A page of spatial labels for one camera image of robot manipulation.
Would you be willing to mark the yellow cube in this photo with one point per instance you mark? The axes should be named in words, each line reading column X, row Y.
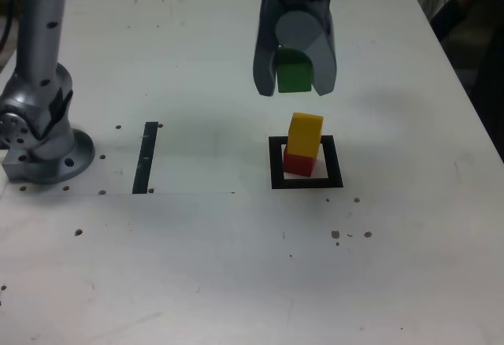
column 305, row 136

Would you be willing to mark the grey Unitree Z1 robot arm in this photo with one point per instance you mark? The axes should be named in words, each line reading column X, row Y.
column 39, row 85

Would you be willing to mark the black tape strip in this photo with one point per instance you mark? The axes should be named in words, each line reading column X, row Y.
column 143, row 164

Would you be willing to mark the black tape square outline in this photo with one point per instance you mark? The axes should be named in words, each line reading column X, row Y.
column 275, row 168

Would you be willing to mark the green cube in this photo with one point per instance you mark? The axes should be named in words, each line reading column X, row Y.
column 293, row 77

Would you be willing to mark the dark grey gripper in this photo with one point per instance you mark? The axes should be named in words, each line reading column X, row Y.
column 299, row 1

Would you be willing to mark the red cube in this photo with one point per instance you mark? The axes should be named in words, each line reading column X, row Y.
column 299, row 165

